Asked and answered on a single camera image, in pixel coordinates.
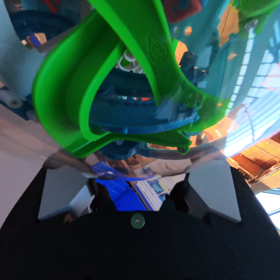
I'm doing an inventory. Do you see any blue plastic bin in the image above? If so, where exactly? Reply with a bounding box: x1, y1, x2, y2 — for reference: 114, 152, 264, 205
92, 162, 147, 211

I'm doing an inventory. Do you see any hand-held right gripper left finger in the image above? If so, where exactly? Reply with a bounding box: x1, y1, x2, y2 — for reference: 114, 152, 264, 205
38, 167, 98, 220

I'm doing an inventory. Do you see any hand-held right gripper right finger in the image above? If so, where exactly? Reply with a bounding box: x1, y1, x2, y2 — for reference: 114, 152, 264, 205
170, 160, 241, 222

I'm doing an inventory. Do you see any clear plastic maze ball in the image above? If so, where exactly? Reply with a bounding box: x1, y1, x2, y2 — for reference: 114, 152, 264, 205
0, 0, 280, 182

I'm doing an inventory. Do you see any printed instruction sheet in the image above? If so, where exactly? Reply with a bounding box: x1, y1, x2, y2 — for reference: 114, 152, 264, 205
130, 174, 186, 211

